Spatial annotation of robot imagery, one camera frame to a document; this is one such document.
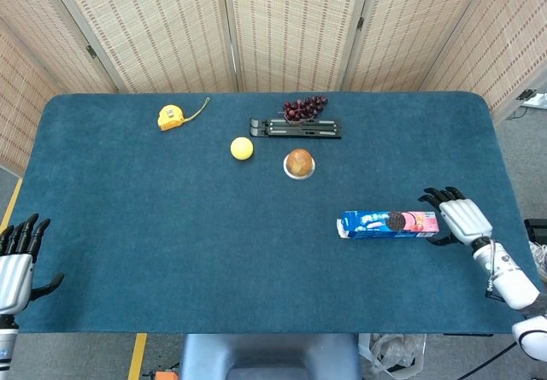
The blue grey robot torso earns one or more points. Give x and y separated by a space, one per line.
269 356

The dark metal screen hinge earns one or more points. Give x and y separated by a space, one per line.
360 23
90 51
526 94

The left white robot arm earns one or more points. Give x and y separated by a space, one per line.
6 341

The woven folding screen panel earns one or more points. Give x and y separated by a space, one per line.
25 77
410 34
504 42
295 30
149 30

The orange device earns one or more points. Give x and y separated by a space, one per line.
166 375

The yellow ball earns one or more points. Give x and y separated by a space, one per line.
242 148

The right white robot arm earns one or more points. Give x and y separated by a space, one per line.
513 286

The red grape bunch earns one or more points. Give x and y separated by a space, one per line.
303 107

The clear plastic bag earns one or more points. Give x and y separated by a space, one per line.
393 352

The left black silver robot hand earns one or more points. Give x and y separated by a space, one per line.
15 282

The black plastic crate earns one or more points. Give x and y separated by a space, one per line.
536 232

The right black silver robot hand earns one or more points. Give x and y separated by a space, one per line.
463 222

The blue table cloth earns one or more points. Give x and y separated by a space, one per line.
171 235

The white power strip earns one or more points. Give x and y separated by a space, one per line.
536 100

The yellow tape measure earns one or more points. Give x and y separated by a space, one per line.
171 117

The blue cookie package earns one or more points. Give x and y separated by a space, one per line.
384 224

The orange jelly cup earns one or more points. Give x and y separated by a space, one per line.
299 163

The black folding stand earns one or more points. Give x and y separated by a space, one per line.
295 128

